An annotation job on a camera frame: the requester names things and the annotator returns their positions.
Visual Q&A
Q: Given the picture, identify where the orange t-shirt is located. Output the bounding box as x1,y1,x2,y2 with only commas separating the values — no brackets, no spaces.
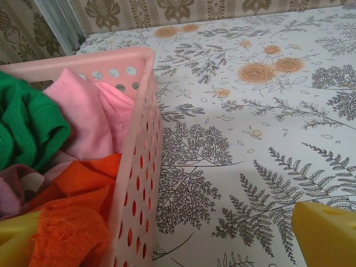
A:
27,152,148,267

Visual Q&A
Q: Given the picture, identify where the green t-shirt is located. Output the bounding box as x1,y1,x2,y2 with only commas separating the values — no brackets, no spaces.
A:
0,71,72,173

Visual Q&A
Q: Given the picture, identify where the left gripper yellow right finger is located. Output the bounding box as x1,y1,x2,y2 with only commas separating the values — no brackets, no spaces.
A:
291,201,356,267

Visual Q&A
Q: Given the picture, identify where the mauve t-shirt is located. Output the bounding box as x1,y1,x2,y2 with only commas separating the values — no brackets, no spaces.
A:
0,164,56,220

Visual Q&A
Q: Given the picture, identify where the pink perforated plastic basket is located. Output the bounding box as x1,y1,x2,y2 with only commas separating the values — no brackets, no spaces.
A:
0,46,165,267

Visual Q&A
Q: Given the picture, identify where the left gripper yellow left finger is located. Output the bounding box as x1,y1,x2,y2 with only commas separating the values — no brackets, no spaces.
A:
0,210,43,267

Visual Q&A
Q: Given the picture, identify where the pink t-shirt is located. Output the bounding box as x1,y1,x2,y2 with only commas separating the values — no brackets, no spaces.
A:
43,68,137,164

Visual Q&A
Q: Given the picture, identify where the aluminium frame post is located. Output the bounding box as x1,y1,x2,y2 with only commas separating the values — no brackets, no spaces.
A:
36,0,87,54

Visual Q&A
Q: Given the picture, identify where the floral printed tablecloth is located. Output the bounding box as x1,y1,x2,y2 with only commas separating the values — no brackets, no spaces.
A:
75,4,356,267

